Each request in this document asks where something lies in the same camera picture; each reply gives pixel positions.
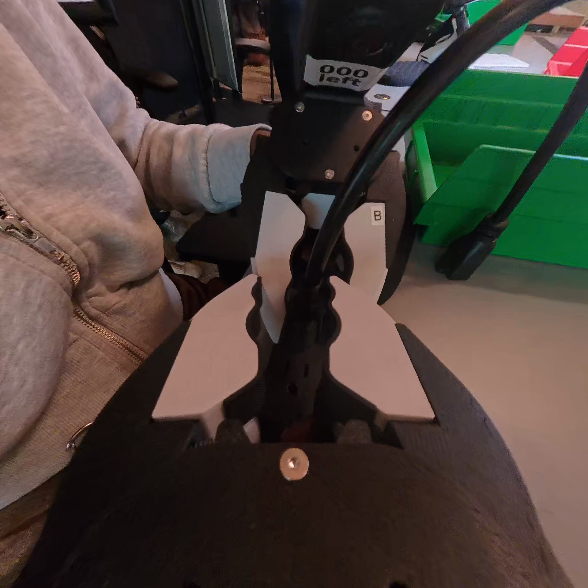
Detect metal framed panel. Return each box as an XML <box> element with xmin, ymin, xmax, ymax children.
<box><xmin>184</xmin><ymin>0</ymin><xmax>243</xmax><ymax>92</ymax></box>

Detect person's left forearm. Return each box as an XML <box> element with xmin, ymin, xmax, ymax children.
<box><xmin>106</xmin><ymin>69</ymin><xmax>273</xmax><ymax>215</ymax></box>

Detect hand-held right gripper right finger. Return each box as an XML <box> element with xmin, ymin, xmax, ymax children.
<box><xmin>322</xmin><ymin>275</ymin><xmax>435</xmax><ymax>421</ymax></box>

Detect red plastic bin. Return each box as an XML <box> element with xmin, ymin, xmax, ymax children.
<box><xmin>544</xmin><ymin>28</ymin><xmax>588</xmax><ymax>76</ymax></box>

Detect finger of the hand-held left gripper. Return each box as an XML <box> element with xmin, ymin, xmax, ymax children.
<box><xmin>249</xmin><ymin>190</ymin><xmax>308</xmax><ymax>344</ymax></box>
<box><xmin>337</xmin><ymin>201</ymin><xmax>390</xmax><ymax>305</ymax></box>

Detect person's torso in grey hoodie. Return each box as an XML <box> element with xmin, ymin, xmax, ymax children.
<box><xmin>0</xmin><ymin>0</ymin><xmax>184</xmax><ymax>511</ymax></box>

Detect black mesh chair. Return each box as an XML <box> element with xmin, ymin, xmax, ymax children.
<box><xmin>177</xmin><ymin>211</ymin><xmax>263</xmax><ymax>273</ymax></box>

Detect metal key ring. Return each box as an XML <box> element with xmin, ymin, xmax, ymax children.
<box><xmin>66</xmin><ymin>420</ymin><xmax>96</xmax><ymax>452</ymax></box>

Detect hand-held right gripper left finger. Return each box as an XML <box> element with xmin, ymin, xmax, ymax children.
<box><xmin>152</xmin><ymin>274</ymin><xmax>272</xmax><ymax>439</ymax></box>

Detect green plastic bins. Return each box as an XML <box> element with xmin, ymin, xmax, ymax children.
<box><xmin>434</xmin><ymin>60</ymin><xmax>588</xmax><ymax>282</ymax></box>

